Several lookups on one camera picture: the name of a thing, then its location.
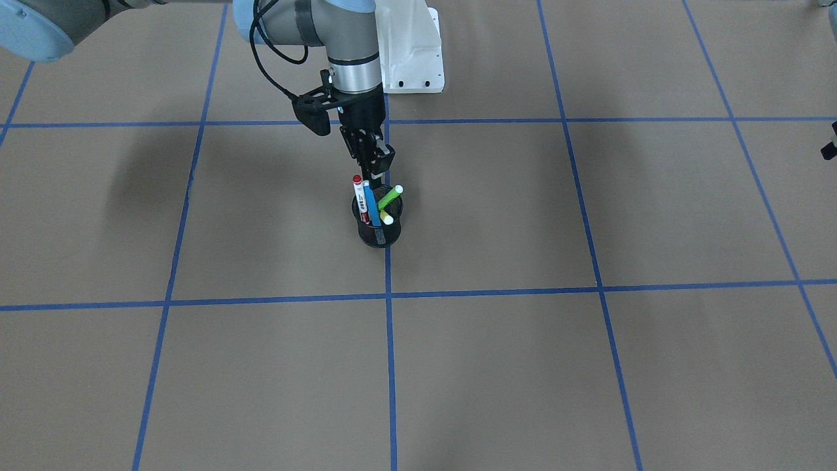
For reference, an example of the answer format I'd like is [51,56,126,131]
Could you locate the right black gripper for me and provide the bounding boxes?
[339,84,396,186]

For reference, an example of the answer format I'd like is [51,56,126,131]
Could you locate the red capped white marker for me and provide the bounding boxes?
[352,174,370,224]

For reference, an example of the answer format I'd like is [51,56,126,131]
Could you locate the blue marker pen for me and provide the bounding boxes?
[362,180,382,227]

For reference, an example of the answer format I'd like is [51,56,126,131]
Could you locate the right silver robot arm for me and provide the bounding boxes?
[2,1,396,188]

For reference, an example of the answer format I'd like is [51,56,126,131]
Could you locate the green highlighter pen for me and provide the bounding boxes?
[377,185,403,211]

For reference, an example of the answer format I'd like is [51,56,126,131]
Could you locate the yellow highlighter pen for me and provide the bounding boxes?
[379,211,394,226]

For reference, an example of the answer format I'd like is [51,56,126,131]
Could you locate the black mesh pen cup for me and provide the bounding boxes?
[352,181,403,249]

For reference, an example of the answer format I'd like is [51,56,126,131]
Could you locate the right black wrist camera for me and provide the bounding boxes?
[291,69,340,137]

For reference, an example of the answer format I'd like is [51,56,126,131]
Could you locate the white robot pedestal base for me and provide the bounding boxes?
[375,1,445,94]

